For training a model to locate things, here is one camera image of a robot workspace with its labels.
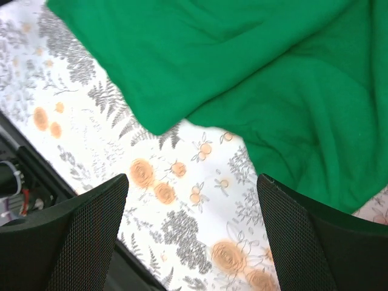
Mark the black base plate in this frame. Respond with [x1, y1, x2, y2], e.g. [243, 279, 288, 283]
[1, 116, 163, 290]

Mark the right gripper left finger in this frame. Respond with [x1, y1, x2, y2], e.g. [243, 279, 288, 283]
[1, 174, 129, 290]

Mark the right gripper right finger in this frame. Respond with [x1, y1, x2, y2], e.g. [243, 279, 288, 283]
[257, 175, 387, 291]

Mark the green t-shirt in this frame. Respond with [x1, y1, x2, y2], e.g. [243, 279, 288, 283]
[47, 0, 387, 213]

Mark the floral tablecloth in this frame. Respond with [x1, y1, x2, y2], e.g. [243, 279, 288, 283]
[1, 1, 387, 290]

